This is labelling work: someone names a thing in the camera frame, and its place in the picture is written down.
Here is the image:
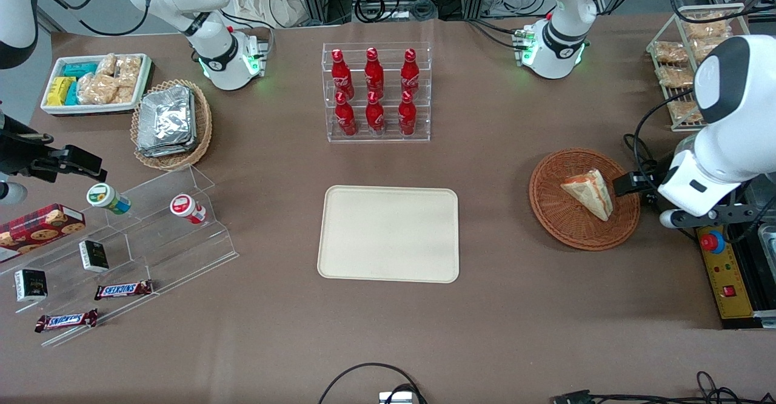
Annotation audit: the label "black appliance with yellow panel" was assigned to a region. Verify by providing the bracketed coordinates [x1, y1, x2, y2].
[695, 172, 776, 330]

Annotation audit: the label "triangular sandwich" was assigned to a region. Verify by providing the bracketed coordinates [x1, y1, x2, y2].
[560, 169, 614, 222]

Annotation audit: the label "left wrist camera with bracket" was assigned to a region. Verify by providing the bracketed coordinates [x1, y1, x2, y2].
[659, 201, 760, 230]

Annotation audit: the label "clear plastic container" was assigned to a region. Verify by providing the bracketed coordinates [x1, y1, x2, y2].
[758, 222, 776, 266]

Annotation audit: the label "stacked foil containers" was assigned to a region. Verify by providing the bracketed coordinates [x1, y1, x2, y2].
[136, 85, 198, 158]

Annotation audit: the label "white wire rack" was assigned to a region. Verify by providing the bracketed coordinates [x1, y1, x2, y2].
[646, 4, 752, 133]

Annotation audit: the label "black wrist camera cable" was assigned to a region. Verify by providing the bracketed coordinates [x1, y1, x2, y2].
[633, 87, 698, 174]

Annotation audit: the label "black cable with connector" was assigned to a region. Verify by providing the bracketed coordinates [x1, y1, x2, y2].
[552, 371, 776, 404]

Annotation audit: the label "oval light wicker basket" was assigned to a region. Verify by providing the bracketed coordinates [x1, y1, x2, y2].
[130, 79, 213, 171]

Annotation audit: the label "Snickers bar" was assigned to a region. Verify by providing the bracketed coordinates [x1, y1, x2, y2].
[34, 309, 99, 334]
[94, 280, 155, 301]

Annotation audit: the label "red lid yogurt cup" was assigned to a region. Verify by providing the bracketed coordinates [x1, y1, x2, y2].
[169, 194, 207, 225]

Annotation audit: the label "clear acrylic bottle rack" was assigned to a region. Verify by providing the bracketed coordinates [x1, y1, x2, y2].
[322, 42, 432, 144]

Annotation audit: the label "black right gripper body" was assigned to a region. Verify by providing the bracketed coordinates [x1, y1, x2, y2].
[0, 116, 65, 181]

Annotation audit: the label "round brown wicker basket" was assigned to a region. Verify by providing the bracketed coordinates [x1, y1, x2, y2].
[529, 148, 641, 252]

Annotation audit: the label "beige plastic tray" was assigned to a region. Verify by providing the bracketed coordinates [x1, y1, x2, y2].
[317, 185, 460, 284]

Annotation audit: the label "red emergency stop button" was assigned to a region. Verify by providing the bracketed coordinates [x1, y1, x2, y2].
[700, 229, 727, 255]

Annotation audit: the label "red cola bottle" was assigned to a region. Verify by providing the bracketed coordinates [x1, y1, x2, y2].
[364, 47, 385, 95]
[400, 48, 421, 94]
[335, 92, 358, 137]
[330, 49, 355, 99]
[398, 90, 418, 136]
[366, 91, 386, 133]

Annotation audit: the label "black looped cable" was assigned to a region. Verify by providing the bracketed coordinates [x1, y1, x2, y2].
[318, 362, 429, 404]

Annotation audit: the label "bagged fried snack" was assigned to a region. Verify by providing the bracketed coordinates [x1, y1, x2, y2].
[691, 38, 731, 62]
[684, 16, 732, 40]
[657, 66, 695, 89]
[669, 100, 705, 123]
[654, 41, 690, 64]

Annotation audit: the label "green lid yogurt cup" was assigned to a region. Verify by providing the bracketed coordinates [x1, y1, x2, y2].
[86, 183, 132, 215]

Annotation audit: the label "white rectangular snack tray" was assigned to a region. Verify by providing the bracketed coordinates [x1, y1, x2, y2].
[40, 53, 152, 116]

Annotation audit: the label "clear acrylic stepped display shelf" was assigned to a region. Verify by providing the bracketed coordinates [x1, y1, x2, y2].
[0, 164, 239, 349]

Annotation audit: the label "red cookie box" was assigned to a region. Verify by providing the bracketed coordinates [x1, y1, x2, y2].
[0, 203, 87, 264]

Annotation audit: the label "small black box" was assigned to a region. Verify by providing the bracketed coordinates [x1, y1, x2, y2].
[14, 269, 49, 303]
[79, 240, 111, 274]

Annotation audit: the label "black power cable with plug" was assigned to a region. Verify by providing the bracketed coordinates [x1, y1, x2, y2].
[624, 133, 698, 242]

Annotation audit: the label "yellow snack packet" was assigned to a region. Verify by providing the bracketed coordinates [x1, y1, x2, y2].
[47, 76, 77, 107]

